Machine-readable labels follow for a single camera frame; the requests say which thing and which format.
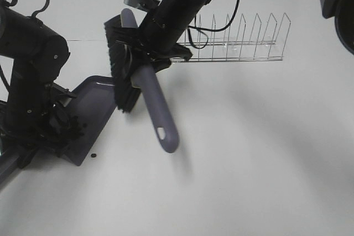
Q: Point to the metal wire rack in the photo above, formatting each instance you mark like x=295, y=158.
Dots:
x=257, y=40

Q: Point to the grey brush black bristles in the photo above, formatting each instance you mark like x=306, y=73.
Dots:
x=133, y=75

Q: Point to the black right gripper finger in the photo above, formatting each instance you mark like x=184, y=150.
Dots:
x=130, y=37
x=163, y=59

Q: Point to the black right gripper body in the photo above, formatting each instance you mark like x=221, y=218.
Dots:
x=161, y=28

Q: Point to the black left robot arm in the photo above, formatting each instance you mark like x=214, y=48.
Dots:
x=36, y=49

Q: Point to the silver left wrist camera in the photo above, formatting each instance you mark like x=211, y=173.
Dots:
x=61, y=95

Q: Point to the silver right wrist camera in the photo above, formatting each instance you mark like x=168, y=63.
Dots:
x=143, y=5

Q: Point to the pile of coffee beans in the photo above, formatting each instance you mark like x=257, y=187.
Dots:
x=76, y=128

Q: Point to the grey plastic dustpan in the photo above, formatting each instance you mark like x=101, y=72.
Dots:
x=94, y=105

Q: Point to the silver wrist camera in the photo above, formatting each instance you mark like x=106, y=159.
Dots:
x=61, y=95
x=143, y=5

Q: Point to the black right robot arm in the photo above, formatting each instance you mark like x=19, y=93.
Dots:
x=340, y=10

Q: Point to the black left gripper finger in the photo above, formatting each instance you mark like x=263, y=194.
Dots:
x=26, y=153
x=61, y=116

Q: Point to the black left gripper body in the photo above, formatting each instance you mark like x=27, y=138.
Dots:
x=28, y=115

